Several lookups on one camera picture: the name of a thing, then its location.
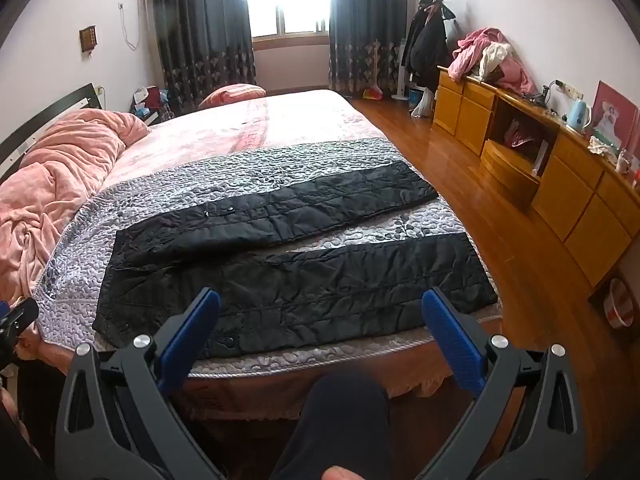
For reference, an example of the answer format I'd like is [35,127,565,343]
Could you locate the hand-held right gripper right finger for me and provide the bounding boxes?
[421,287,593,480]

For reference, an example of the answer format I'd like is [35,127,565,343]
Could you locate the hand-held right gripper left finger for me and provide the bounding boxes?
[54,287,226,480]

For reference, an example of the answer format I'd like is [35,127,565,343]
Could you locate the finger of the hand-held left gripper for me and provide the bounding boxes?
[0,297,40,363]

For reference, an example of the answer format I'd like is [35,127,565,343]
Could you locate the black quilted pants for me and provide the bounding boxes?
[91,157,501,361]

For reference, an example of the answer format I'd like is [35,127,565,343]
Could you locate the person's leg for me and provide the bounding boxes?
[267,367,393,480]

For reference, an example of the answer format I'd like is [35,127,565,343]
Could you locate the grey quilted bedspread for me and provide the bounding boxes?
[35,137,503,381]

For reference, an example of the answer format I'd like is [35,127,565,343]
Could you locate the pink fleece blanket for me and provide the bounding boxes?
[0,107,151,306]

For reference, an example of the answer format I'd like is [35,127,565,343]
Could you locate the red and white bowl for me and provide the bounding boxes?
[602,277,630,331]

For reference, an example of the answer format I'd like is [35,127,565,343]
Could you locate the round wooden stool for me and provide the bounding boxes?
[479,139,542,211]

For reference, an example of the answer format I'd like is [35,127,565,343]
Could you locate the dark wooden headboard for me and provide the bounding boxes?
[0,82,106,176]

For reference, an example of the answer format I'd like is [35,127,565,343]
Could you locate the pink bag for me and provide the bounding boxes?
[502,120,536,150]

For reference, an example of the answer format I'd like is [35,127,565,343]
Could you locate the dark nightstand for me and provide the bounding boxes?
[131,105,176,126]

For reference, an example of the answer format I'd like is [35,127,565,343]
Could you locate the bed with pink sheet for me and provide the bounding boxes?
[0,89,503,421]

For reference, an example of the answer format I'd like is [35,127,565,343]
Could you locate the white plastic bag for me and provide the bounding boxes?
[411,91,437,118]

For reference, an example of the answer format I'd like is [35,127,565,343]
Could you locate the pink pillow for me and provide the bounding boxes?
[198,83,267,110]

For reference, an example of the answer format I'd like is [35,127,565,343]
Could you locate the crumpled white cloth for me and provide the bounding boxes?
[586,135,619,157]

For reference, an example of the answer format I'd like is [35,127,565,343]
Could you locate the light blue electric kettle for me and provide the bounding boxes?
[566,98,592,134]

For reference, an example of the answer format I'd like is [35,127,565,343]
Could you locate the white tower fan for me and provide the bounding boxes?
[391,39,415,102]

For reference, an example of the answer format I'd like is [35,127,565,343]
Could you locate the white power strip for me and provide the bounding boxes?
[554,79,585,100]

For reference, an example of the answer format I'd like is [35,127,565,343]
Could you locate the pile of pink clothes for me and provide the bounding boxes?
[446,26,540,97]

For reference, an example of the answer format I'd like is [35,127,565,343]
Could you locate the coat rack with dark coats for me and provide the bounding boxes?
[404,0,458,93]

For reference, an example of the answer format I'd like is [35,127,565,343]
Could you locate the dark patterned curtain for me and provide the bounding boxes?
[327,0,416,96]
[152,0,257,106]

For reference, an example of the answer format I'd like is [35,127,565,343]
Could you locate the bright window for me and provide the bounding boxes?
[235,0,336,41]

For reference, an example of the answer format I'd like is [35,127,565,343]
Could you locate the red photo frame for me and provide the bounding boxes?
[591,80,640,150]

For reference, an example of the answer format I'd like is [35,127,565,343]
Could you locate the white wall cable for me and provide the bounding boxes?
[118,0,150,52]

